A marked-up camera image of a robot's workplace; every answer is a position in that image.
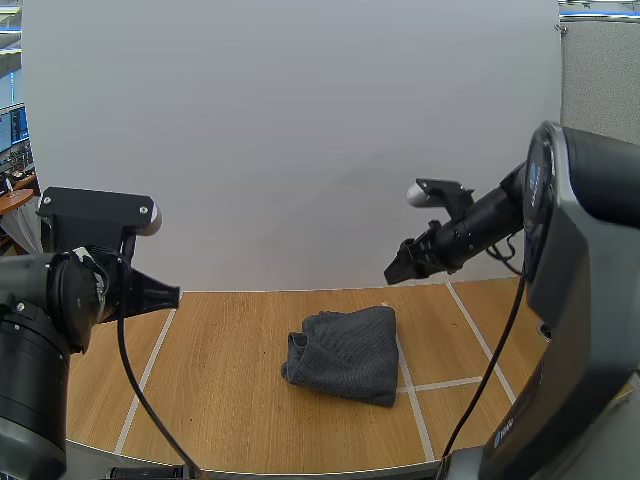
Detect white backdrop board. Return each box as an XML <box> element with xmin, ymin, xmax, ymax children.
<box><xmin>20</xmin><ymin>0</ymin><xmax>562</xmax><ymax>294</ymax></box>

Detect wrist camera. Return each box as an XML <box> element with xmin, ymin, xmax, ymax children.
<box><xmin>405</xmin><ymin>177</ymin><xmax>475</xmax><ymax>224</ymax></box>
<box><xmin>35</xmin><ymin>186</ymin><xmax>164</xmax><ymax>255</ymax></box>

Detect dark grey towel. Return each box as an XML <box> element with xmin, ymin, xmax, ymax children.
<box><xmin>279</xmin><ymin>306</ymin><xmax>400</xmax><ymax>409</ymax></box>

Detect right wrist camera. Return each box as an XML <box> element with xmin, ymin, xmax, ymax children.
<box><xmin>405</xmin><ymin>177</ymin><xmax>475</xmax><ymax>224</ymax></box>

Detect black cable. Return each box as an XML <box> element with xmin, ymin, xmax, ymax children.
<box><xmin>115</xmin><ymin>299</ymin><xmax>206</xmax><ymax>480</ymax></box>
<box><xmin>487</xmin><ymin>230</ymin><xmax>525</xmax><ymax>275</ymax></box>
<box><xmin>437</xmin><ymin>269</ymin><xmax>529</xmax><ymax>474</ymax></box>

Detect computer monitor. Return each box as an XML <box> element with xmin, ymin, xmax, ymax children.
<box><xmin>0</xmin><ymin>103</ymin><xmax>28</xmax><ymax>152</ymax></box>

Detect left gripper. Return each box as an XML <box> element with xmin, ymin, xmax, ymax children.
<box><xmin>115</xmin><ymin>253</ymin><xmax>182</xmax><ymax>322</ymax></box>

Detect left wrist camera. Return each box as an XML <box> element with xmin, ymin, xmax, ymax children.
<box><xmin>35</xmin><ymin>186</ymin><xmax>164</xmax><ymax>255</ymax></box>

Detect grey partition panel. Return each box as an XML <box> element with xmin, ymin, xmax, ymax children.
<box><xmin>559</xmin><ymin>20</ymin><xmax>640</xmax><ymax>147</ymax></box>

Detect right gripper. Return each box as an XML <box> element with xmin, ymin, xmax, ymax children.
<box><xmin>383</xmin><ymin>222</ymin><xmax>444</xmax><ymax>287</ymax></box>

